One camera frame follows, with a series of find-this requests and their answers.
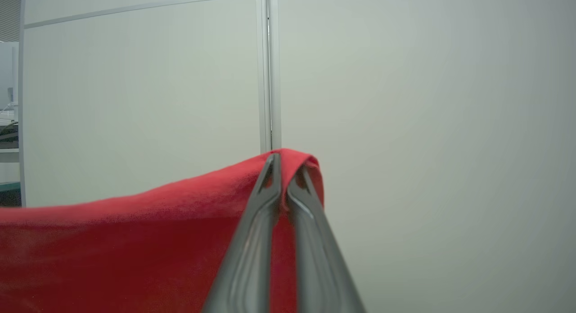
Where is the grey aluminium partition post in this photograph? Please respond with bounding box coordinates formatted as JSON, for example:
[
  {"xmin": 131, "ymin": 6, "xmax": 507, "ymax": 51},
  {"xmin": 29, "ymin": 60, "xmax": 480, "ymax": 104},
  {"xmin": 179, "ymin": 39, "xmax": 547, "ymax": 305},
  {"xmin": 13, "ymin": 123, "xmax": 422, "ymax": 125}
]
[{"xmin": 256, "ymin": 0, "xmax": 282, "ymax": 153}]

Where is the red and white shirt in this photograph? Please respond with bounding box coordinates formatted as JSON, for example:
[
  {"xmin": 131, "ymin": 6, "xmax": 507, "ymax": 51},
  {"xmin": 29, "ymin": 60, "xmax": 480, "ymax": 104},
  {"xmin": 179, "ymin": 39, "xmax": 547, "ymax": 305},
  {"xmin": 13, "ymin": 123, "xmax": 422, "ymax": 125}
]
[{"xmin": 0, "ymin": 148, "xmax": 324, "ymax": 313}]

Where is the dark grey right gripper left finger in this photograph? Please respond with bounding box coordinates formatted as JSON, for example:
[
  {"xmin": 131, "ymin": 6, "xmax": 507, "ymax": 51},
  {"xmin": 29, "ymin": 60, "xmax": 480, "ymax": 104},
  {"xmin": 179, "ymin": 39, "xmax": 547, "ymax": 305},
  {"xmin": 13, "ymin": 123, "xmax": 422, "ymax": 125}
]
[{"xmin": 202, "ymin": 153, "xmax": 283, "ymax": 313}]

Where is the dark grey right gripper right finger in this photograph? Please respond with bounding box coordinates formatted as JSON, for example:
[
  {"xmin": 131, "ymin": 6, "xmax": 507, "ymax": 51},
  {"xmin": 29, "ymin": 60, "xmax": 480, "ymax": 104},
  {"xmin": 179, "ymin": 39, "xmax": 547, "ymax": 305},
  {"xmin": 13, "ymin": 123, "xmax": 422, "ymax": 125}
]
[{"xmin": 286, "ymin": 165, "xmax": 366, "ymax": 313}]

